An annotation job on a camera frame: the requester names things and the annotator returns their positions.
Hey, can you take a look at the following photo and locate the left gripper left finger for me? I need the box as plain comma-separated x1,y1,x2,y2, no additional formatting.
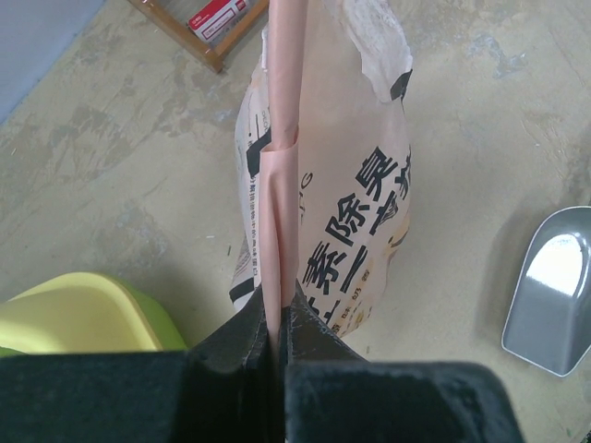
1,290,277,442

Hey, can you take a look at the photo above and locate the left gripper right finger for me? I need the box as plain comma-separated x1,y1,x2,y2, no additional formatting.
283,287,524,442

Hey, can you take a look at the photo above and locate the pink cat litter bag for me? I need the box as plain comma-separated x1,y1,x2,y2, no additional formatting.
228,0,415,338

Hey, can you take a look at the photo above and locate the silver metal scoop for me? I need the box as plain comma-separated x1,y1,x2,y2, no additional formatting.
501,206,590,377

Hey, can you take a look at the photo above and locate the yellow green litter box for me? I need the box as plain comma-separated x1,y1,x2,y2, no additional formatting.
1,272,187,357

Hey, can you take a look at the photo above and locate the red white small box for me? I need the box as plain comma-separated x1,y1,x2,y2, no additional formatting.
187,0,252,47

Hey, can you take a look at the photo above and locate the orange wooden shelf rack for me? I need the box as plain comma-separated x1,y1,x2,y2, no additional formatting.
131,0,269,73

